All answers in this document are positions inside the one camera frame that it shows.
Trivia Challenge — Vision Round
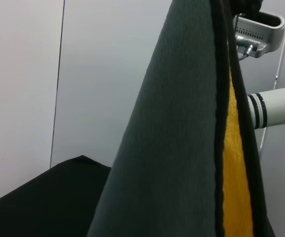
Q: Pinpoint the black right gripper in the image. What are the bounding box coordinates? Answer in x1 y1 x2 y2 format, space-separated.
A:
232 0 263 15

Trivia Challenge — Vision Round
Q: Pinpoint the yellow and grey towel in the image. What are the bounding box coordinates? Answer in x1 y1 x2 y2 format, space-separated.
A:
86 0 277 237

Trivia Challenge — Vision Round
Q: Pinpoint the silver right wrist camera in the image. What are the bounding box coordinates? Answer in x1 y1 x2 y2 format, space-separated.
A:
232 9 285 60

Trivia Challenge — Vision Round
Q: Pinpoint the grey cable with metal plug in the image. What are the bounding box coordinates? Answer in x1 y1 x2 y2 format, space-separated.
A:
237 43 257 61

